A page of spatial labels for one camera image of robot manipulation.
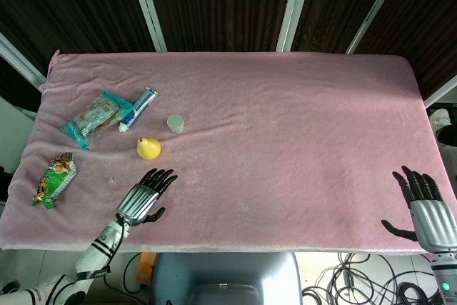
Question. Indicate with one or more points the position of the pink fleece table cloth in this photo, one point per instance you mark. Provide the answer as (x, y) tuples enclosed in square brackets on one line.
[(250, 140)]

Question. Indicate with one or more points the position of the blue white toothpaste tube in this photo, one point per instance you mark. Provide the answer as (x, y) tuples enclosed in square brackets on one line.
[(138, 110)]

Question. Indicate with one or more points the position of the small white round jar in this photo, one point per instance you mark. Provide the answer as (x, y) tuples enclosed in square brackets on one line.
[(175, 123)]

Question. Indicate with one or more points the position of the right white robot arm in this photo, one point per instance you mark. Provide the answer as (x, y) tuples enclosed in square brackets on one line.
[(444, 273)]

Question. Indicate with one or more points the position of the clear teal snack package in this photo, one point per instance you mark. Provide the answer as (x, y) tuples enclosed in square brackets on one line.
[(95, 118)]

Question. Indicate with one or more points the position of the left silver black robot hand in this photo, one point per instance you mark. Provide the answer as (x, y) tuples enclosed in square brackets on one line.
[(137, 202)]

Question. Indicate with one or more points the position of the white sneaker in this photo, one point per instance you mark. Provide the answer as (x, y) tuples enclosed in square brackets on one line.
[(440, 119)]

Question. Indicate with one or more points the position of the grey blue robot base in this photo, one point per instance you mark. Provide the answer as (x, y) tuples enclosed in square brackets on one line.
[(225, 280)]

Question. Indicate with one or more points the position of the green orange snack bag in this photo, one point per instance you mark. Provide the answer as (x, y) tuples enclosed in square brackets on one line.
[(53, 181)]

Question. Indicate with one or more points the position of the yellow pear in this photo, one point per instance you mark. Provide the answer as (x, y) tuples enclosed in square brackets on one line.
[(149, 148)]

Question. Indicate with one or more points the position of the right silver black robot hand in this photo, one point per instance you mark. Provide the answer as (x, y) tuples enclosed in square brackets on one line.
[(431, 217)]

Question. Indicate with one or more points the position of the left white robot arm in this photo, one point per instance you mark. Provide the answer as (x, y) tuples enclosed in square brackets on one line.
[(85, 258)]

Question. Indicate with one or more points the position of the orange power strip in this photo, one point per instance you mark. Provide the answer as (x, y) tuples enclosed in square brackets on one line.
[(145, 269)]

